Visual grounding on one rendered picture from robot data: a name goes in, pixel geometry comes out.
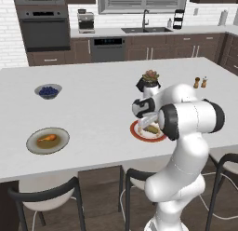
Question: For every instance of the grey soap bottle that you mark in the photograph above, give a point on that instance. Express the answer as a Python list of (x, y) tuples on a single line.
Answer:
[(169, 23)]

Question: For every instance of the chicken drumstick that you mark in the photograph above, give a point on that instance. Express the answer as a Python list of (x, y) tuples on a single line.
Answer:
[(47, 138)]

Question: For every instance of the brown pepper shaker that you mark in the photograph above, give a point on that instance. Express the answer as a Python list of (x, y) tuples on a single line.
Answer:
[(196, 83)]

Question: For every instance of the black framed white stool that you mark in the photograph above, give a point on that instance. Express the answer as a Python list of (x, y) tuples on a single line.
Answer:
[(133, 179), (227, 161), (46, 196)]

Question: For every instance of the steel dishwasher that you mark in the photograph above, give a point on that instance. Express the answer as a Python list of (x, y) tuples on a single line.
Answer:
[(108, 51)]

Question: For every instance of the dark tap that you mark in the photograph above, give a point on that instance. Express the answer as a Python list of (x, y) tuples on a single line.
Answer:
[(144, 19)]

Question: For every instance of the grey plate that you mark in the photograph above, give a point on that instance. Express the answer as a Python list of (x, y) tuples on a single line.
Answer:
[(35, 146)]

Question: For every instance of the silver coffee machine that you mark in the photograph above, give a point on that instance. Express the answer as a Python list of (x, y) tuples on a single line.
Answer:
[(85, 22)]

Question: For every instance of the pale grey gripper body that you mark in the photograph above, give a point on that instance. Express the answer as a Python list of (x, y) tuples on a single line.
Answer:
[(148, 121)]

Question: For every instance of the succulent plant in black pot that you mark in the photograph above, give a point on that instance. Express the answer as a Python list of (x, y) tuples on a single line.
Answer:
[(150, 77)]

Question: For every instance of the steel wall oven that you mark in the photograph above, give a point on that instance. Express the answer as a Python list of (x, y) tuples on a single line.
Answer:
[(45, 31)]

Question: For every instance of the dark sink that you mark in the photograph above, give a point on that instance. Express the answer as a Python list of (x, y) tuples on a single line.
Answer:
[(145, 30)]

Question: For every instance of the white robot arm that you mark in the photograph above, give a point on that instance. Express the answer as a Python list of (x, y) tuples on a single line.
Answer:
[(186, 154)]

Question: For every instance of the brown base cupboards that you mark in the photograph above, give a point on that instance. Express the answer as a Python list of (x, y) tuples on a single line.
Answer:
[(231, 53), (173, 47), (62, 54)]

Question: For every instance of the window with grey blind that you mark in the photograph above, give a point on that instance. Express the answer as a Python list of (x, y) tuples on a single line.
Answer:
[(142, 2)]

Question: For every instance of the grey wall socket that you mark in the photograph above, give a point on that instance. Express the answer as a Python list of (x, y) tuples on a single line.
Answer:
[(195, 11)]

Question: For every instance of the grey bowl with blue contents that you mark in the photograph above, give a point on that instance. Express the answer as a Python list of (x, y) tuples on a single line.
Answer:
[(48, 92)]

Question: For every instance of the red rimmed white plate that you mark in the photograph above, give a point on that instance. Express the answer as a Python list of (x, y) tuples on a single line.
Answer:
[(136, 134)]

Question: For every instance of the white topped salt shaker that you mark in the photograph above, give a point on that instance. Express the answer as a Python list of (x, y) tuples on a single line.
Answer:
[(204, 83)]

